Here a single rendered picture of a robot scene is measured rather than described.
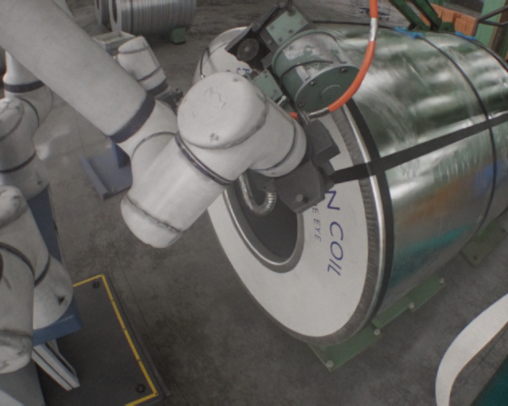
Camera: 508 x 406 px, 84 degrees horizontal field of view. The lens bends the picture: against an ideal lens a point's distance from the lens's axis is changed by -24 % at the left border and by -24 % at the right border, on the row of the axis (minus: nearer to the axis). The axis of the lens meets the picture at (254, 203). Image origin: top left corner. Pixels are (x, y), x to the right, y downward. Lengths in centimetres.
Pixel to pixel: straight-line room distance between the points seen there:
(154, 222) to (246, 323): 147
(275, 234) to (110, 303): 78
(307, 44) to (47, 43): 43
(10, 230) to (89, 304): 102
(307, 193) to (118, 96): 28
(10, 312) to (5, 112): 66
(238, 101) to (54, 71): 24
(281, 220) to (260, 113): 122
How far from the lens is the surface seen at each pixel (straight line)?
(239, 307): 189
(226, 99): 35
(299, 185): 47
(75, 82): 46
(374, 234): 83
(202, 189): 39
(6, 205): 65
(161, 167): 39
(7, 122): 105
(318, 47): 65
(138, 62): 106
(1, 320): 53
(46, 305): 77
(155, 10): 580
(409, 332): 202
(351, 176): 82
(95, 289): 165
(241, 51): 81
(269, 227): 152
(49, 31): 45
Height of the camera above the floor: 159
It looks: 41 degrees down
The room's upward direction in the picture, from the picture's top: 4 degrees clockwise
